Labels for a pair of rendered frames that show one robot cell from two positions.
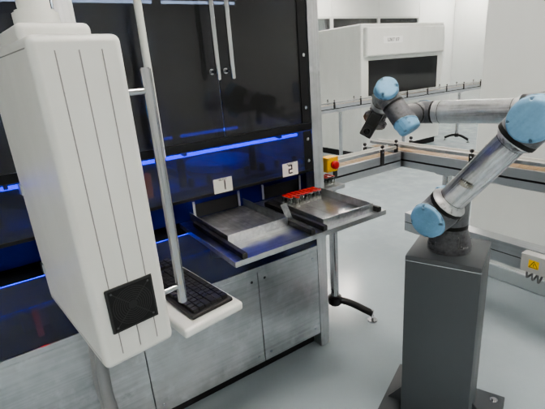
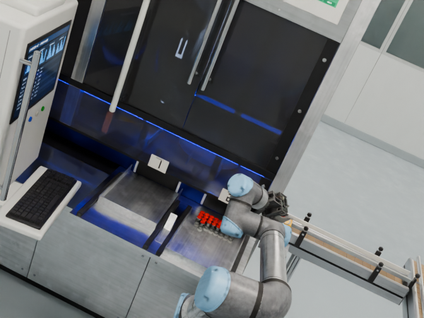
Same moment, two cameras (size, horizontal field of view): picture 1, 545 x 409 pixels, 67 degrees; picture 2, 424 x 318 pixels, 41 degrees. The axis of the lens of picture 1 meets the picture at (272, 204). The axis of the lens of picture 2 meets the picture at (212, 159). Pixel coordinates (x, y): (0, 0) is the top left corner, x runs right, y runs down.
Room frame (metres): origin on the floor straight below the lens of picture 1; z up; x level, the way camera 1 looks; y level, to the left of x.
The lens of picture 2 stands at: (0.03, -1.30, 2.20)
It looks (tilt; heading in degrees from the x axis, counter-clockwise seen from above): 26 degrees down; 38
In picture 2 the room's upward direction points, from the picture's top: 23 degrees clockwise
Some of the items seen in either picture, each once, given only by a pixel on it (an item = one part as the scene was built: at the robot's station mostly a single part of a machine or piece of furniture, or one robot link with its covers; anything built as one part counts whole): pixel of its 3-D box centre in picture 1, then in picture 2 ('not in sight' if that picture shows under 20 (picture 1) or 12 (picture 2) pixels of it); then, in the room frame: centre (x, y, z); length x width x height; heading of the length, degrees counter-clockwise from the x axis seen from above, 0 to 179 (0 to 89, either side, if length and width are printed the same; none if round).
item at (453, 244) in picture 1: (449, 234); not in sight; (1.36, -0.63, 0.84); 0.15 x 0.15 x 0.10
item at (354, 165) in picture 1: (350, 163); (337, 250); (2.23, -0.45, 0.92); 0.69 x 0.15 x 0.16; 122
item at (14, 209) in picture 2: (178, 283); (44, 195); (1.19, 0.32, 0.82); 0.40 x 0.14 x 0.02; 40
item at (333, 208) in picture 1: (320, 204); (206, 243); (1.63, -0.20, 0.90); 0.34 x 0.26 x 0.04; 32
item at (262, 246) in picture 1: (281, 218); (170, 225); (1.57, -0.03, 0.87); 0.70 x 0.48 x 0.02; 122
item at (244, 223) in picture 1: (237, 218); (142, 195); (1.54, 0.15, 0.90); 0.34 x 0.26 x 0.04; 32
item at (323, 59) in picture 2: (304, 79); (288, 133); (1.86, -0.18, 1.40); 0.05 x 0.01 x 0.80; 122
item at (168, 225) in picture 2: (293, 214); (166, 227); (1.50, -0.08, 0.91); 0.14 x 0.03 x 0.06; 33
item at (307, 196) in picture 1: (304, 197); (214, 229); (1.72, -0.14, 0.90); 0.18 x 0.02 x 0.05; 122
